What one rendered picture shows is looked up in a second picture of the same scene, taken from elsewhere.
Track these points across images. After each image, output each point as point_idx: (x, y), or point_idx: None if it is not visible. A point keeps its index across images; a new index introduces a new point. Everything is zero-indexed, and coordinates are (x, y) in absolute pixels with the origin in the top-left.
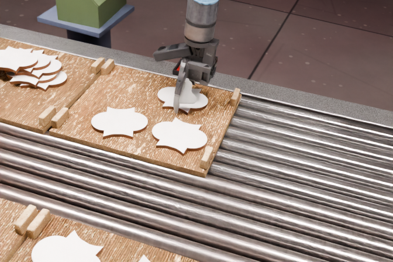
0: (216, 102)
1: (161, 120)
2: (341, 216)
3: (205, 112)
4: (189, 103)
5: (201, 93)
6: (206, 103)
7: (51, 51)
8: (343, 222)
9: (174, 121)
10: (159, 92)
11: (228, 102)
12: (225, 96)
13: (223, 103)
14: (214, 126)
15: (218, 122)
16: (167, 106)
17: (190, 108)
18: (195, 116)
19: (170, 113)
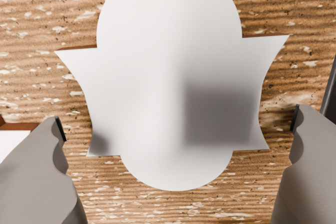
0: (212, 196)
1: (1, 77)
2: None
3: (142, 185)
4: (141, 145)
5: (229, 159)
6: (176, 190)
7: None
8: None
9: (4, 137)
10: None
11: (226, 221)
12: (259, 207)
13: (217, 210)
14: (93, 220)
15: (117, 222)
16: (71, 72)
17: (117, 154)
18: (105, 166)
19: (61, 90)
